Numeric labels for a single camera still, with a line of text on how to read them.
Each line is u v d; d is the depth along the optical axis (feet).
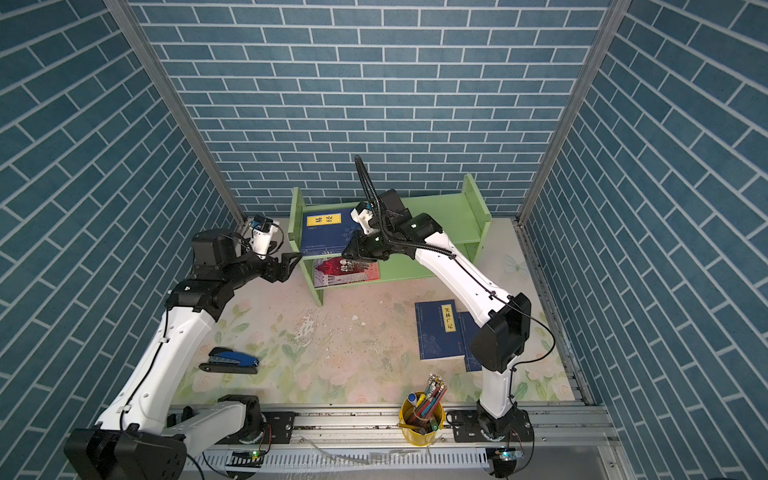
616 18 2.35
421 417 2.23
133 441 1.18
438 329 3.00
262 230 2.04
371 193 1.91
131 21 2.33
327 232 2.53
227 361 2.71
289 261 2.21
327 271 2.93
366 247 2.20
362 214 2.31
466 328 2.98
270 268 2.14
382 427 2.47
